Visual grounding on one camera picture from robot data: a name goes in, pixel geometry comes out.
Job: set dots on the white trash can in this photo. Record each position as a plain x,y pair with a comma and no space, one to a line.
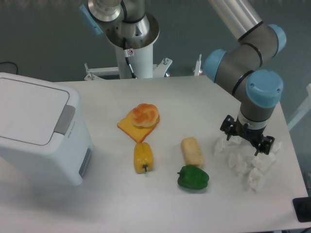
42,129

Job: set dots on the crumpled white tissue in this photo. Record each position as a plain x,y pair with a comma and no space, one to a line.
263,161
237,163
222,143
254,180

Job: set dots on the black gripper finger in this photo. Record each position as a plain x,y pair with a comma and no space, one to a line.
228,127
264,145

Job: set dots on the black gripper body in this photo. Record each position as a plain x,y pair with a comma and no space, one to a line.
253,136

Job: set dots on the crumpled white tissue right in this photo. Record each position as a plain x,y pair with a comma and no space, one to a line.
263,161

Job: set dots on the crumpled white tissue left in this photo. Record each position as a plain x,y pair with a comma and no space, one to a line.
222,143

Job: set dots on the yellow bell pepper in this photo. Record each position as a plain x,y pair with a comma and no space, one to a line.
143,158

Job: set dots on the crumpled white tissue middle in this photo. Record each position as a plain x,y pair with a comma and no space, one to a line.
237,163

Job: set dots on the crumpled white tissue front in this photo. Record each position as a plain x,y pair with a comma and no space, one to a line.
254,180

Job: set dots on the white frame bar right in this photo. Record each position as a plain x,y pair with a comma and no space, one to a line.
301,111

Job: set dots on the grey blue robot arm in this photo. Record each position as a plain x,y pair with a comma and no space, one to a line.
238,72

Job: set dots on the round swirl bread roll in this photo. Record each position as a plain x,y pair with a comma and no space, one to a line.
144,115

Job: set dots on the green bell pepper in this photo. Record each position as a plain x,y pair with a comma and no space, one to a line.
192,177

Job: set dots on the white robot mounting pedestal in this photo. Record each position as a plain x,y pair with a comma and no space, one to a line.
134,49

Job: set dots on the beige bread loaf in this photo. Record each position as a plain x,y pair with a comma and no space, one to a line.
192,152

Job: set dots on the black device at edge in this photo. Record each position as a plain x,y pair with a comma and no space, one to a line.
302,207

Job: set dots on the orange toast slice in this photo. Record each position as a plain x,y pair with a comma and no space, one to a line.
138,134

